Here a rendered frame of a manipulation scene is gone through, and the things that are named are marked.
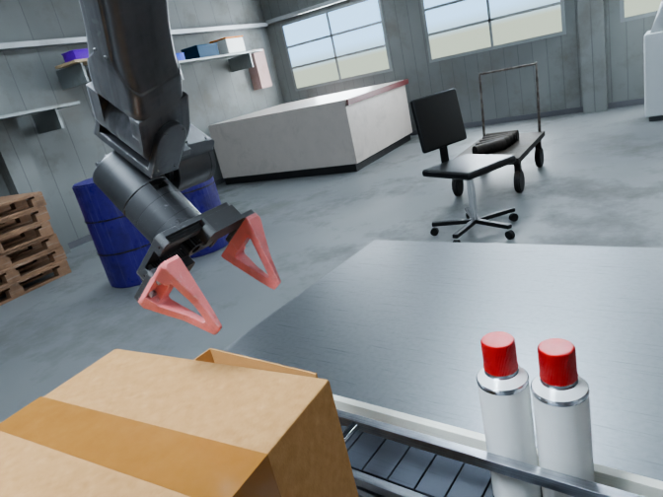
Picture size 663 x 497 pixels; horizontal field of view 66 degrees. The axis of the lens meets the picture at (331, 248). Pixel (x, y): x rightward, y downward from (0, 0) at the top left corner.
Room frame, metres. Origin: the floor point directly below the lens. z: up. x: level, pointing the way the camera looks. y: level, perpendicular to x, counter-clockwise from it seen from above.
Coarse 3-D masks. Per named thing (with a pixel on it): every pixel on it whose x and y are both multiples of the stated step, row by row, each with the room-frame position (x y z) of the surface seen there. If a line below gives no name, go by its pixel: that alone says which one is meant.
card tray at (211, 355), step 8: (208, 352) 0.99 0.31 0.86; (216, 352) 0.98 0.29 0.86; (224, 352) 0.96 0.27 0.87; (200, 360) 0.97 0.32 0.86; (208, 360) 0.99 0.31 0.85; (216, 360) 0.99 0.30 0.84; (224, 360) 0.97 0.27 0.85; (232, 360) 0.95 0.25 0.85; (240, 360) 0.94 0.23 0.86; (248, 360) 0.92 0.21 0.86; (256, 360) 0.90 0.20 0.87; (256, 368) 0.91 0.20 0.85; (264, 368) 0.89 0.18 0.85; (272, 368) 0.88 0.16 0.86; (280, 368) 0.86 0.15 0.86; (288, 368) 0.85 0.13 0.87; (296, 368) 0.84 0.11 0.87; (312, 376) 0.81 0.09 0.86
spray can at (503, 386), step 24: (504, 336) 0.45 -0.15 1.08; (504, 360) 0.43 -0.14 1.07; (480, 384) 0.44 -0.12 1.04; (504, 384) 0.43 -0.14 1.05; (528, 384) 0.43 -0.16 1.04; (504, 408) 0.42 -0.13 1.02; (528, 408) 0.43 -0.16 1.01; (504, 432) 0.42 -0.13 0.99; (528, 432) 0.42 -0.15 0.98; (504, 456) 0.42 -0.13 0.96; (528, 456) 0.42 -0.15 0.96; (504, 480) 0.43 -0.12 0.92
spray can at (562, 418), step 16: (544, 352) 0.41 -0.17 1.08; (560, 352) 0.40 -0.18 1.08; (544, 368) 0.41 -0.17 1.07; (560, 368) 0.39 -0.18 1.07; (576, 368) 0.40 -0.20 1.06; (544, 384) 0.41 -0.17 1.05; (560, 384) 0.39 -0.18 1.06; (576, 384) 0.40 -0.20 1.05; (544, 400) 0.40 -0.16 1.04; (560, 400) 0.39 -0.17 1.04; (576, 400) 0.39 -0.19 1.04; (544, 416) 0.40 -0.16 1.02; (560, 416) 0.39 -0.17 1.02; (576, 416) 0.39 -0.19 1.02; (544, 432) 0.40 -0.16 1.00; (560, 432) 0.39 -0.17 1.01; (576, 432) 0.39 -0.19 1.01; (544, 448) 0.40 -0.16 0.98; (560, 448) 0.39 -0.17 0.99; (576, 448) 0.39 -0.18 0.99; (592, 448) 0.40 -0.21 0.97; (544, 464) 0.40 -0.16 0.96; (560, 464) 0.39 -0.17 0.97; (576, 464) 0.39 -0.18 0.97; (592, 464) 0.39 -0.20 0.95; (592, 480) 0.39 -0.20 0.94; (544, 496) 0.41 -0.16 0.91; (560, 496) 0.39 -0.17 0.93
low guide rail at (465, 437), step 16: (336, 400) 0.65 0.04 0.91; (352, 400) 0.64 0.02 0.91; (368, 416) 0.61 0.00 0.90; (384, 416) 0.59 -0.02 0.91; (400, 416) 0.58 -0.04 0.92; (416, 416) 0.57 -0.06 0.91; (432, 432) 0.55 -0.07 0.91; (448, 432) 0.53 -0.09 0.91; (464, 432) 0.52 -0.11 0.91; (480, 448) 0.50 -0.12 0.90; (608, 480) 0.41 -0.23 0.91; (624, 480) 0.40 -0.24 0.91; (640, 480) 0.40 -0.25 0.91; (656, 480) 0.39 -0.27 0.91; (656, 496) 0.39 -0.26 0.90
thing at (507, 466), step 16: (352, 416) 0.54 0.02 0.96; (368, 432) 0.52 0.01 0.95; (384, 432) 0.50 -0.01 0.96; (400, 432) 0.49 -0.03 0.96; (416, 432) 0.49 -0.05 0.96; (416, 448) 0.48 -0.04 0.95; (432, 448) 0.46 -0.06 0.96; (448, 448) 0.45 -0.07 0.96; (464, 448) 0.45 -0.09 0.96; (480, 464) 0.43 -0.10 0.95; (496, 464) 0.41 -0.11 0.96; (512, 464) 0.41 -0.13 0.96; (528, 464) 0.40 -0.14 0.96; (528, 480) 0.39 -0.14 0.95; (544, 480) 0.38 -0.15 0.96; (560, 480) 0.38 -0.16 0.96; (576, 480) 0.37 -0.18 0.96; (576, 496) 0.37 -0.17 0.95; (592, 496) 0.36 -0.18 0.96; (608, 496) 0.35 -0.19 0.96; (624, 496) 0.34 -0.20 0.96; (640, 496) 0.34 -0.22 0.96
